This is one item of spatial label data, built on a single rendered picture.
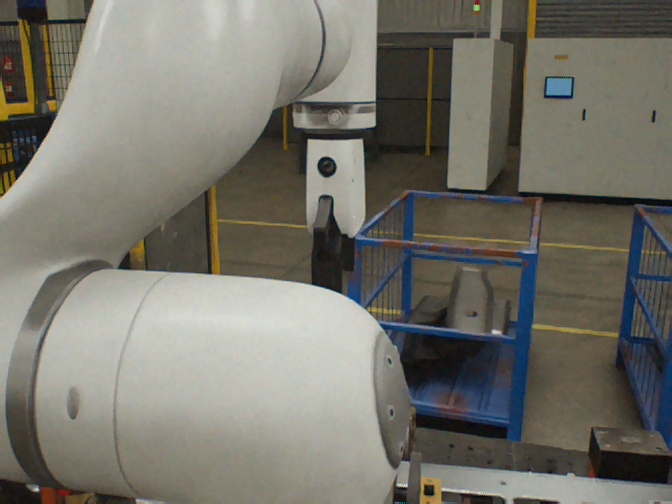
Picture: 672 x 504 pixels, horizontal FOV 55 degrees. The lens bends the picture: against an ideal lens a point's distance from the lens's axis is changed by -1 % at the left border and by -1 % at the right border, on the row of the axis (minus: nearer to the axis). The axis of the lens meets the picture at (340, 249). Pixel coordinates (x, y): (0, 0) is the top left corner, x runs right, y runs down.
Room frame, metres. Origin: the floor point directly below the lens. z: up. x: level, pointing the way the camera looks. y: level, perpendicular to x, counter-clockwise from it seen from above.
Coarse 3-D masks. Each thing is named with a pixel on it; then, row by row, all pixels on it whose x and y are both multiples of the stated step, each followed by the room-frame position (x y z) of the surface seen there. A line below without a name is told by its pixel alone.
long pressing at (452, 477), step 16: (400, 464) 0.99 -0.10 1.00; (432, 464) 1.00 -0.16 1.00; (400, 480) 0.95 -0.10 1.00; (448, 480) 0.95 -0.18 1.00; (464, 480) 0.95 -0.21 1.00; (480, 480) 0.95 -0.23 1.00; (496, 480) 0.95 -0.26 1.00; (512, 480) 0.95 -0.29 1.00; (528, 480) 0.95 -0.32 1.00; (544, 480) 0.95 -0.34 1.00; (560, 480) 0.95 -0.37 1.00; (576, 480) 0.95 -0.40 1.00; (592, 480) 0.95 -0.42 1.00; (608, 480) 0.95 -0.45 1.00; (32, 496) 0.92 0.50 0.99; (496, 496) 0.91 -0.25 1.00; (512, 496) 0.90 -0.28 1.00; (528, 496) 0.90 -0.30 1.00; (544, 496) 0.90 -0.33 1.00; (560, 496) 0.90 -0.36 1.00; (576, 496) 0.90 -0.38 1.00; (592, 496) 0.90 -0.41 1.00; (608, 496) 0.90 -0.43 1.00; (624, 496) 0.90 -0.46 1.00; (640, 496) 0.90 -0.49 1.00; (656, 496) 0.90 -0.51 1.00
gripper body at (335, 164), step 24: (312, 144) 0.65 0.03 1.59; (336, 144) 0.64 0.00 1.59; (360, 144) 0.68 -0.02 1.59; (312, 168) 0.64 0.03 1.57; (336, 168) 0.64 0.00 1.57; (360, 168) 0.67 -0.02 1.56; (312, 192) 0.64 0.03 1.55; (336, 192) 0.63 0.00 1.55; (360, 192) 0.68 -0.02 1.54; (312, 216) 0.64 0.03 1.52; (336, 216) 0.63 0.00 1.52; (360, 216) 0.67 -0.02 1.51
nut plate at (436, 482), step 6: (426, 480) 0.94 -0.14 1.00; (432, 480) 0.94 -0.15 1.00; (438, 480) 0.94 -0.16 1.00; (420, 486) 0.93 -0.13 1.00; (426, 486) 0.92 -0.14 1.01; (432, 486) 0.92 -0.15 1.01; (438, 486) 0.93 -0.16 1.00; (420, 492) 0.91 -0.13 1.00; (426, 492) 0.90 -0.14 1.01; (432, 492) 0.90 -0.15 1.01; (438, 492) 0.91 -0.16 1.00; (420, 498) 0.90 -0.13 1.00; (426, 498) 0.90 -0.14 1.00; (432, 498) 0.90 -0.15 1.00; (438, 498) 0.90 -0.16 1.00
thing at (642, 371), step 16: (640, 208) 3.38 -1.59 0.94; (656, 208) 3.42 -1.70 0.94; (640, 224) 3.41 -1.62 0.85; (640, 240) 3.41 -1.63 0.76; (656, 240) 2.89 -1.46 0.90; (624, 304) 3.42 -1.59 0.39; (640, 304) 2.99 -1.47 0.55; (624, 320) 3.42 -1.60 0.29; (640, 320) 3.01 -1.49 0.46; (624, 336) 3.39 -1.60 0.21; (640, 336) 3.42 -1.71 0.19; (656, 336) 2.58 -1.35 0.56; (624, 352) 3.24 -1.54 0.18; (640, 352) 3.28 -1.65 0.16; (656, 352) 3.10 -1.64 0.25; (624, 368) 3.41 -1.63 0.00; (640, 368) 3.08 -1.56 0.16; (656, 368) 2.55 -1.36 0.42; (640, 384) 2.84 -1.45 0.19; (656, 384) 2.91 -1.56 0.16; (640, 400) 2.71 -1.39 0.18; (656, 400) 2.74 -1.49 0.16; (656, 416) 2.37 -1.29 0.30
